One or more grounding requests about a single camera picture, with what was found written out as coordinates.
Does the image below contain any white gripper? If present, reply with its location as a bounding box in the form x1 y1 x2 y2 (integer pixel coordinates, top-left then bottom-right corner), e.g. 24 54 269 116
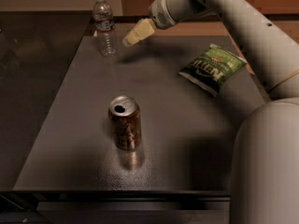
122 0 177 47

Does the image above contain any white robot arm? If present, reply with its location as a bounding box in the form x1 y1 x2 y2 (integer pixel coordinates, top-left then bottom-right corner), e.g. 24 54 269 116
123 0 299 224

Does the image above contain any green chip bag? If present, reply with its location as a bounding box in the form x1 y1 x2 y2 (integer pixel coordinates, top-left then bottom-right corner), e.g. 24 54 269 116
178 44 247 97

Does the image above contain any clear plastic water bottle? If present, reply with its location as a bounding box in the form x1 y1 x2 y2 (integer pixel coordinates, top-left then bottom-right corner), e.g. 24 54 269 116
93 0 118 57

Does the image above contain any orange soda can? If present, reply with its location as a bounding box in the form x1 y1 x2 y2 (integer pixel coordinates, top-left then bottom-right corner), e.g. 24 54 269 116
108 95 141 150

